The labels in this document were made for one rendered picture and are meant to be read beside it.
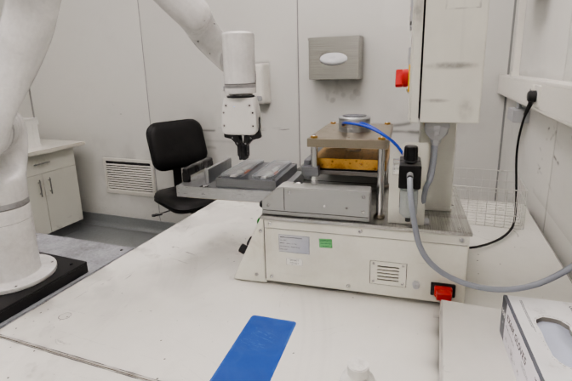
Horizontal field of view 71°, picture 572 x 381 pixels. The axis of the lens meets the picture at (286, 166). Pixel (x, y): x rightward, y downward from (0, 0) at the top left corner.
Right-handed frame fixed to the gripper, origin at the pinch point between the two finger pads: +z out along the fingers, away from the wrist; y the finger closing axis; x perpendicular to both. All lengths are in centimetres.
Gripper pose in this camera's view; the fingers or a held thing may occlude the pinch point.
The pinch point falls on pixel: (243, 151)
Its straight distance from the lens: 112.0
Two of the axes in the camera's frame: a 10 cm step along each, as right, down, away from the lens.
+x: 2.8, -2.3, 9.3
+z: 0.2, 9.7, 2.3
